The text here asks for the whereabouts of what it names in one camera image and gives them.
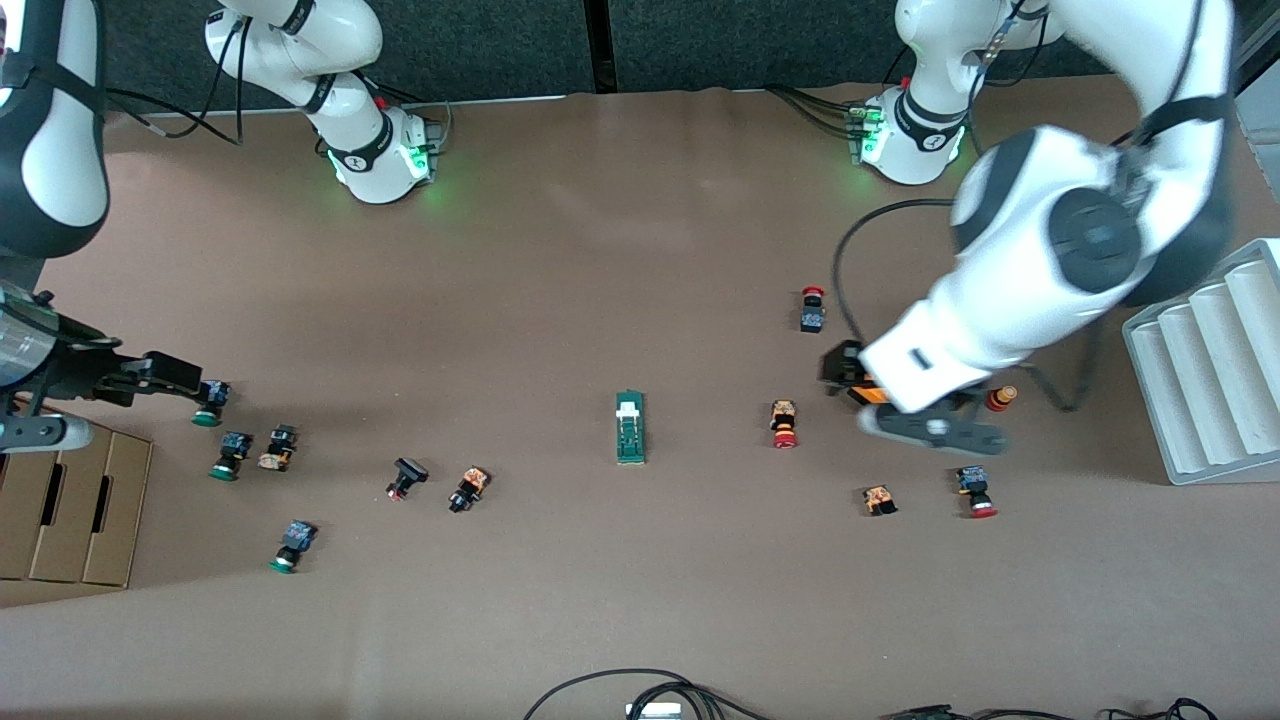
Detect grey ridged plastic tray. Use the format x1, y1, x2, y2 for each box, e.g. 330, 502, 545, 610
1121, 238, 1280, 487

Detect black tangled cable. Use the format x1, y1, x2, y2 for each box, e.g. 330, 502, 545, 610
1100, 697, 1221, 720

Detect brown cardboard divider box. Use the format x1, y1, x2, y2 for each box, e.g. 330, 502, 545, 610
0, 425, 154, 589

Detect black base cable bundle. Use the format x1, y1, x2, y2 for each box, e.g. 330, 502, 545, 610
768, 85, 863, 139

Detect black square button red ring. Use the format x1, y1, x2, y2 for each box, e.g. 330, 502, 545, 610
385, 457, 430, 502

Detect black looped cable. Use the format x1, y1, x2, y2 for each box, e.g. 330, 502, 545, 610
523, 668, 776, 720

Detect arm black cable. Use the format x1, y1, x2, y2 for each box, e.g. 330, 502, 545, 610
100, 10, 249, 147
831, 197, 1103, 414

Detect black vertical post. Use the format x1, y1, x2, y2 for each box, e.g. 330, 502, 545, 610
585, 0, 618, 95

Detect green push button blue block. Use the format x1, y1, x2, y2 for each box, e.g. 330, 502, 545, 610
268, 520, 318, 575
208, 431, 253, 482
191, 379, 231, 428

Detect black thin cable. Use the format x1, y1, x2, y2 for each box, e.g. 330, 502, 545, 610
880, 704, 1076, 720

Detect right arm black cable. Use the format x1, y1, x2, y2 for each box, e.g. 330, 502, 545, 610
100, 10, 249, 147

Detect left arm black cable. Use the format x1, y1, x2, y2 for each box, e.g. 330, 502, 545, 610
831, 197, 1103, 414

